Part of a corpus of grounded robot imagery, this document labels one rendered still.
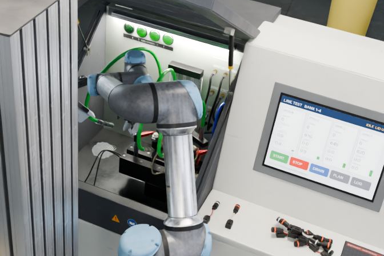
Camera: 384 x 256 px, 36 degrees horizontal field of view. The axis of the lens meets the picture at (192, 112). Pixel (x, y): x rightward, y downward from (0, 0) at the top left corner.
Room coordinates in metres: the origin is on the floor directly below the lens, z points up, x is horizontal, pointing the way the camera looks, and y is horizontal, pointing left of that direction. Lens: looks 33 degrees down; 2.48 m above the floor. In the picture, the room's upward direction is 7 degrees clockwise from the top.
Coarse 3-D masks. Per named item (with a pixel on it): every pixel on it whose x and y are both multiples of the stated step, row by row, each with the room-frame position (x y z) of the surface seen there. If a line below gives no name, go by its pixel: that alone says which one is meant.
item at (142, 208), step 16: (80, 192) 1.72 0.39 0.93; (96, 192) 1.71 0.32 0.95; (80, 208) 1.72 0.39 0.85; (96, 208) 1.69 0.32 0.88; (112, 208) 1.67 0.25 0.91; (128, 208) 1.65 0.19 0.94; (144, 208) 1.65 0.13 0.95; (96, 224) 1.69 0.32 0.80; (112, 224) 1.67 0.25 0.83; (160, 224) 1.60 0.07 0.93
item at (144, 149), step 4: (164, 72) 1.93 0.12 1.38; (168, 72) 1.95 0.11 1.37; (172, 72) 1.99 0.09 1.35; (160, 76) 1.90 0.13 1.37; (164, 76) 1.92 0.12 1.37; (160, 80) 1.89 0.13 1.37; (140, 124) 1.76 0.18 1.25; (140, 128) 1.76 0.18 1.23; (140, 132) 1.75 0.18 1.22; (140, 136) 1.75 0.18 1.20; (140, 140) 1.75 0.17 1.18; (140, 144) 1.76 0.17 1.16; (140, 148) 1.76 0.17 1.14; (144, 148) 1.80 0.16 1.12; (148, 148) 1.83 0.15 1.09; (152, 148) 1.87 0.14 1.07
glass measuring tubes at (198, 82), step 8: (168, 64) 2.16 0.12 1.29; (176, 64) 2.16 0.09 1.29; (184, 64) 2.17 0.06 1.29; (176, 72) 2.14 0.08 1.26; (184, 72) 2.13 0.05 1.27; (192, 72) 2.12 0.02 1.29; (200, 72) 2.12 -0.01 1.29; (192, 80) 2.15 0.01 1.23; (200, 80) 2.13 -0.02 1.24; (200, 88) 2.13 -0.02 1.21
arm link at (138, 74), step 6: (132, 66) 1.82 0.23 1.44; (138, 66) 1.82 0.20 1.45; (144, 66) 1.84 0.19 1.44; (120, 72) 1.77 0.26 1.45; (126, 72) 1.77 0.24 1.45; (132, 72) 1.78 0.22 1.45; (138, 72) 1.78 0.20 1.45; (144, 72) 1.79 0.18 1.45; (126, 78) 1.74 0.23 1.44; (132, 78) 1.75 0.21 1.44; (138, 78) 1.74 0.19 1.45; (144, 78) 1.74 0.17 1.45; (150, 78) 1.77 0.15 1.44
